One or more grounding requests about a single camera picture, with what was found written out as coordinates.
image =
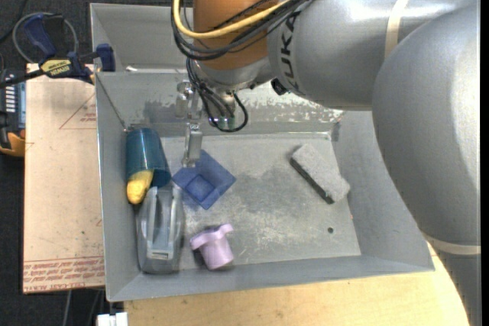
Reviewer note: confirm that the grey metal bin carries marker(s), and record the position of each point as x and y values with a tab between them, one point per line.
267	210

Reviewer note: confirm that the brown cardboard board, red print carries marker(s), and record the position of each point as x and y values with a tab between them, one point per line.
61	183

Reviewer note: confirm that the grey clear tape dispenser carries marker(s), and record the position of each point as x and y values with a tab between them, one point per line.
158	233

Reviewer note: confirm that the teal plastic cup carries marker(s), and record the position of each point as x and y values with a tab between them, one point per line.
143	150

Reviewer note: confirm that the black cylinder on white bracket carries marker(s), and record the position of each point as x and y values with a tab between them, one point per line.
278	86

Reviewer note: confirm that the lilac plastic cup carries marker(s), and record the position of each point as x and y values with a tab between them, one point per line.
216	250

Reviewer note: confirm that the yellow toy banana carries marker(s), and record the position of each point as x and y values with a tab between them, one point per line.
138	187

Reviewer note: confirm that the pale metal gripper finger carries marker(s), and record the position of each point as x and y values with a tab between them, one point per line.
183	103
194	145

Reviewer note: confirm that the blue translucent square dish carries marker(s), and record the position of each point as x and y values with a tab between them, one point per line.
204	185

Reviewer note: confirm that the grey and black eraser block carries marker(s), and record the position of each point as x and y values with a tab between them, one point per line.
319	172

